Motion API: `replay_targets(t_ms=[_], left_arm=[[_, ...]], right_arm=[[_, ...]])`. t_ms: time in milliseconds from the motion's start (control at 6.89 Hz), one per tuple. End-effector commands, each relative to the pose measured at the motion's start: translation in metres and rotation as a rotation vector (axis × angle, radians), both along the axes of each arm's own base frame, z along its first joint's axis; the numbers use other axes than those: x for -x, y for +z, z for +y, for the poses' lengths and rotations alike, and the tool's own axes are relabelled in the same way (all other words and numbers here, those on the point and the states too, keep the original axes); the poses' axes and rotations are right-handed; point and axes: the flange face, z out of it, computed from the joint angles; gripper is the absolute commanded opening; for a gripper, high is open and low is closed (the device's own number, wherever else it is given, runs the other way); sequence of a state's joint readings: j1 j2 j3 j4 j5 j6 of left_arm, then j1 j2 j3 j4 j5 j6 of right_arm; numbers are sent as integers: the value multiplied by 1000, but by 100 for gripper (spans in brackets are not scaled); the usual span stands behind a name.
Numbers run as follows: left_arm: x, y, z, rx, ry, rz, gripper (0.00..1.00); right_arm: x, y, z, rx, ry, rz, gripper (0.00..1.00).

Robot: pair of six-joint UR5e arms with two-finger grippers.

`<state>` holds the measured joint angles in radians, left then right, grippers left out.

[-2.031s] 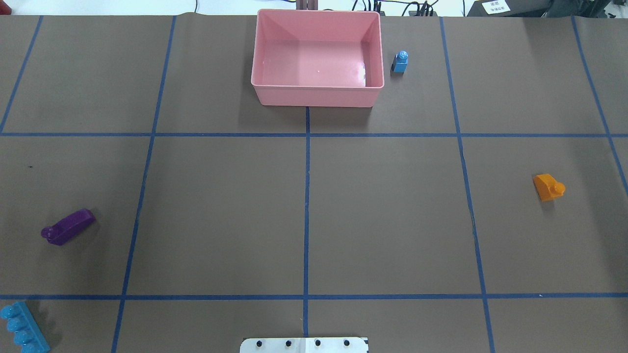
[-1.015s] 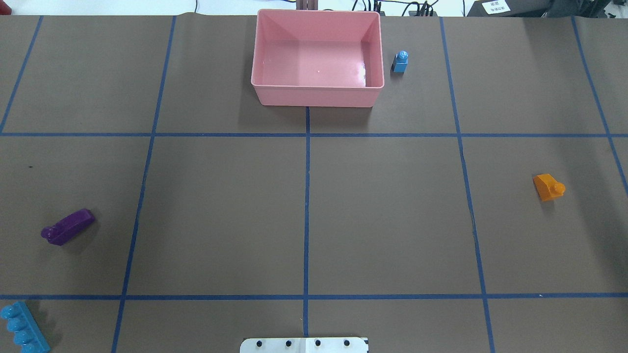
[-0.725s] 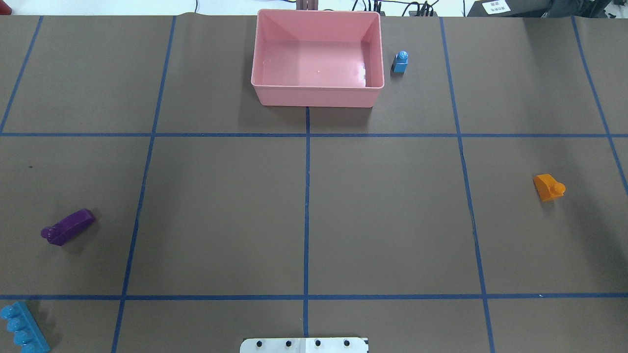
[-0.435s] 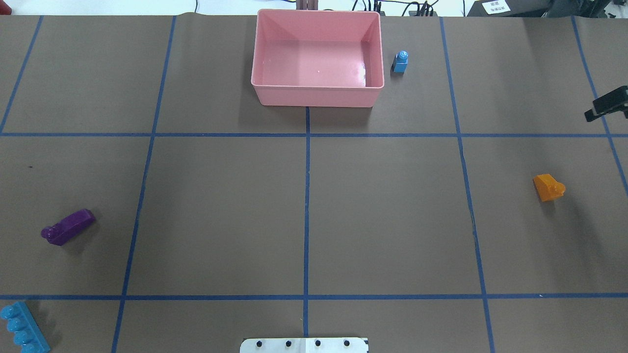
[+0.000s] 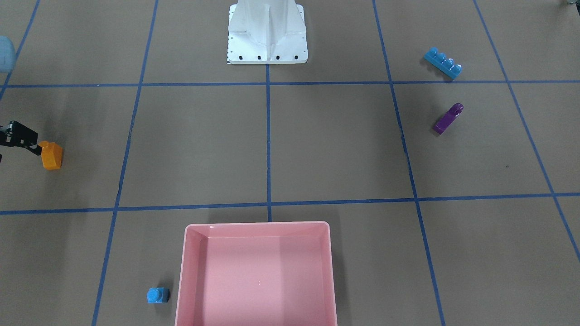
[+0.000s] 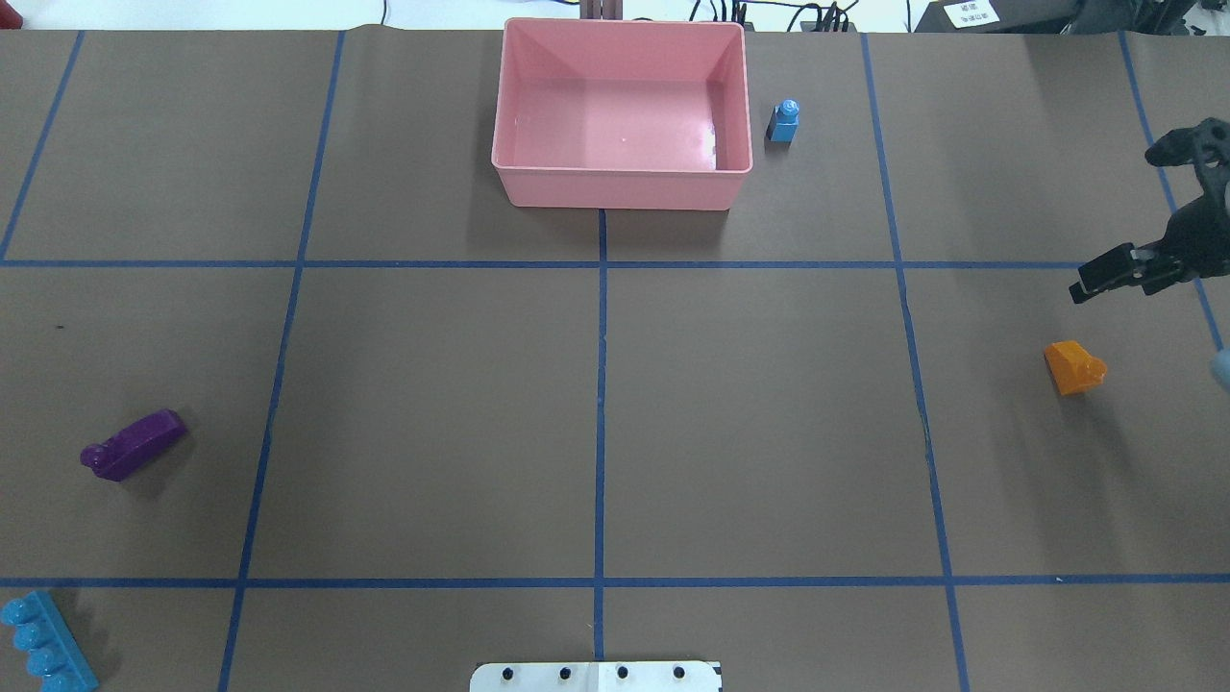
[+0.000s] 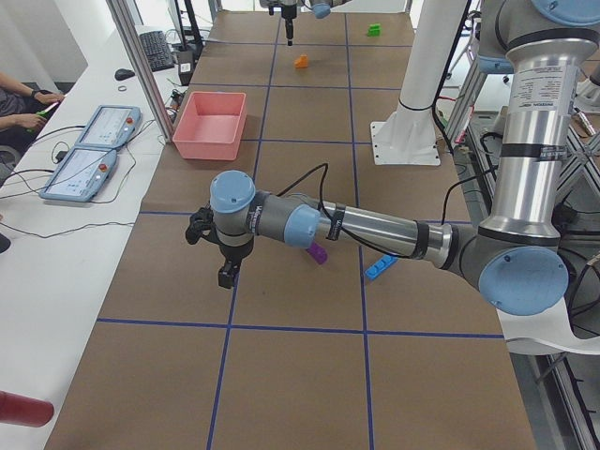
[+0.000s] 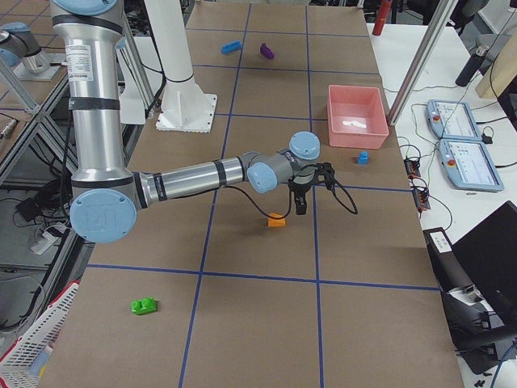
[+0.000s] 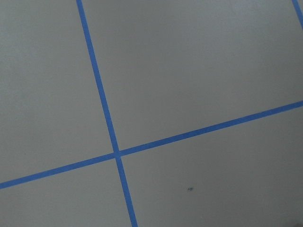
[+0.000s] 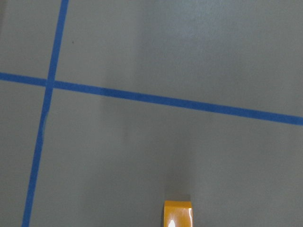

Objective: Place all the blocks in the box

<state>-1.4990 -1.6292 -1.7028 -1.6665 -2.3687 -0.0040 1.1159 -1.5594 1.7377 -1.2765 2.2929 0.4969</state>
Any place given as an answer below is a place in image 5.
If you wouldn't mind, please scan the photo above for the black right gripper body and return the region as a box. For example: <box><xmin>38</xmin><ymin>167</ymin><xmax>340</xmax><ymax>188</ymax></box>
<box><xmin>0</xmin><ymin>120</ymin><xmax>39</xmax><ymax>156</ymax></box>

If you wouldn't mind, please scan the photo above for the orange block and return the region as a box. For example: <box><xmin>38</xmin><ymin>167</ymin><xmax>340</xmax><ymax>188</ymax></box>
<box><xmin>38</xmin><ymin>141</ymin><xmax>63</xmax><ymax>171</ymax></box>

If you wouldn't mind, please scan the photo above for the small blue block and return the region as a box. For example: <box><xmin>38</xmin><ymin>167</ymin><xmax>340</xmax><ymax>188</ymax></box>
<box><xmin>146</xmin><ymin>287</ymin><xmax>170</xmax><ymax>305</ymax></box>

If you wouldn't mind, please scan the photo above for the purple block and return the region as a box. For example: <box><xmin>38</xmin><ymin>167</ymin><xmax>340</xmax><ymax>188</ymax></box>
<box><xmin>432</xmin><ymin>103</ymin><xmax>464</xmax><ymax>135</ymax></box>

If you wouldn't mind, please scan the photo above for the long blue stud block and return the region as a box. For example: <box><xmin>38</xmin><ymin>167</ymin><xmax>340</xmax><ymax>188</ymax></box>
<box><xmin>423</xmin><ymin>47</ymin><xmax>463</xmax><ymax>80</ymax></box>

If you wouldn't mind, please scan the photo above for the pink plastic box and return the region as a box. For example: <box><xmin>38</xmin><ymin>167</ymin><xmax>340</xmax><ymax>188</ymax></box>
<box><xmin>174</xmin><ymin>221</ymin><xmax>338</xmax><ymax>326</ymax></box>

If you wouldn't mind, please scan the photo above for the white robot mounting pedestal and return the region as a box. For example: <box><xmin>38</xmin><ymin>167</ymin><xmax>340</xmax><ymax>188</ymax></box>
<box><xmin>227</xmin><ymin>0</ymin><xmax>309</xmax><ymax>65</ymax></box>

